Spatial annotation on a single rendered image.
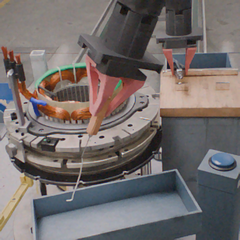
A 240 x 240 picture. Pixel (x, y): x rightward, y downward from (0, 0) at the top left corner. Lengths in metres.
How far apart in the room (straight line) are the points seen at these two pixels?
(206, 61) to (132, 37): 0.69
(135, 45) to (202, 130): 0.46
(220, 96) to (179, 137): 0.13
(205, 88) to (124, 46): 0.49
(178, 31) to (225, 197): 0.37
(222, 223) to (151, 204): 0.18
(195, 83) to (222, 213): 0.33
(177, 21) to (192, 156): 0.30
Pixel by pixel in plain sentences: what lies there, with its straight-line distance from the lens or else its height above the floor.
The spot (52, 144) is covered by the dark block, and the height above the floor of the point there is 1.09.
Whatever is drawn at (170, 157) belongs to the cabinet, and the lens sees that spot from 0.99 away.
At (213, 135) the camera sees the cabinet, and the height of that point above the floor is 0.99.
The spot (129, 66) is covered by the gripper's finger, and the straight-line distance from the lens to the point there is 0.53.
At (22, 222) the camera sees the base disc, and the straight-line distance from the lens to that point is 1.07.
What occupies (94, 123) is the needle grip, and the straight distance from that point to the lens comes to 0.59.
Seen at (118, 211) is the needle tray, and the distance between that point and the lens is 0.72.
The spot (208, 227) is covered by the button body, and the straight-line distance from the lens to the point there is 0.87.
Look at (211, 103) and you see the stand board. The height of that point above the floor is 1.06.
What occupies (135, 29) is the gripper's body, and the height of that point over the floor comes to 1.34.
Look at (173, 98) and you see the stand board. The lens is 0.96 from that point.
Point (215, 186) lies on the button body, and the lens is 0.80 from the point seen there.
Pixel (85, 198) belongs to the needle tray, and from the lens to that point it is 0.72.
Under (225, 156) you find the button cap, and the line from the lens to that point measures 0.81.
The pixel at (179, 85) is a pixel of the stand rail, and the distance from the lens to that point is 0.98.
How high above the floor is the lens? 1.51
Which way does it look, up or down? 30 degrees down
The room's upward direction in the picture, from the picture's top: 4 degrees counter-clockwise
